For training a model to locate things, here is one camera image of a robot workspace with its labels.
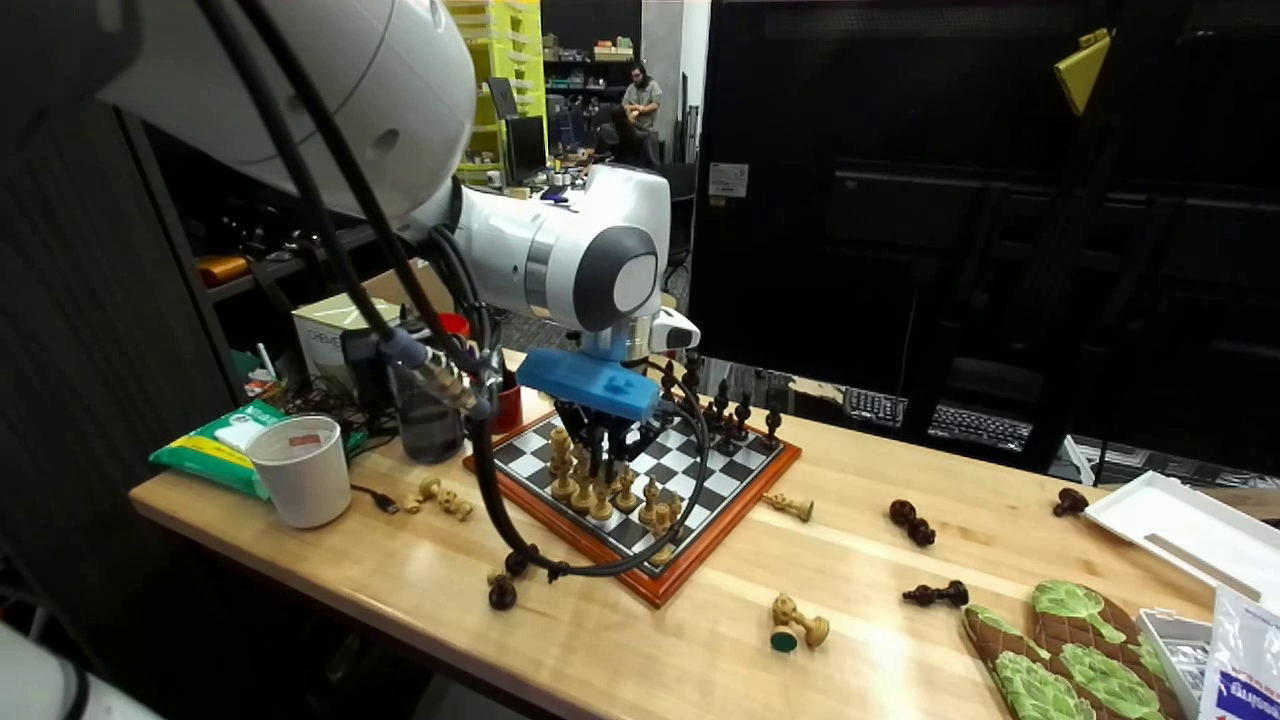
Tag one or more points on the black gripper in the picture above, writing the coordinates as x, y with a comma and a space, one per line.
611, 417

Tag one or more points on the light brown chess piece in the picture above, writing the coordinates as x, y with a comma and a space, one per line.
581, 488
651, 508
561, 467
417, 496
603, 496
626, 488
662, 557
798, 622
455, 505
671, 514
791, 505

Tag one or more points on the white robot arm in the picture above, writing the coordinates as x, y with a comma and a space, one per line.
401, 92

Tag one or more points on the dark brown chess piece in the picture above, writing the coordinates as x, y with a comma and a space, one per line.
1071, 503
516, 563
721, 404
774, 426
695, 374
744, 412
937, 594
503, 588
913, 522
671, 379

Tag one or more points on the red container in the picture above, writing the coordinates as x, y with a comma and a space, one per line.
506, 400

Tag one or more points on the black cup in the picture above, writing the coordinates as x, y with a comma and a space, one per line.
427, 412

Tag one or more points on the white box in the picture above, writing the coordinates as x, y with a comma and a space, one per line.
345, 336

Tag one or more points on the white paper cup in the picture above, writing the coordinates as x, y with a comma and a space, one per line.
306, 467

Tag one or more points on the black keyboard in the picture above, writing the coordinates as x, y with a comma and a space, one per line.
952, 421

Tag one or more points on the person in background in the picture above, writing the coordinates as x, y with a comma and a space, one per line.
640, 99

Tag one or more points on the yellow shelf rack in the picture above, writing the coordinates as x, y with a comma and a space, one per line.
506, 65

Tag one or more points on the large black screen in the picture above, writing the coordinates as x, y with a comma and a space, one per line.
963, 201

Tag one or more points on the brown green patterned mat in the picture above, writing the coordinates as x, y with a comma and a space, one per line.
1064, 652

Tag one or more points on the white plastic tray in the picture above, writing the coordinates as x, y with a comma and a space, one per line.
1181, 526

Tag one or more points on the yellow paper flag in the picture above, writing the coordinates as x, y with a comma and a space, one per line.
1084, 70

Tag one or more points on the clear plastic bag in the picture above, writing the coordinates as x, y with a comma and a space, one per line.
1233, 663

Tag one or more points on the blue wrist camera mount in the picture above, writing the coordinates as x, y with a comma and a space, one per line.
595, 380

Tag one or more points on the chess board with orange frame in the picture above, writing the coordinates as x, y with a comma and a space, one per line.
695, 494

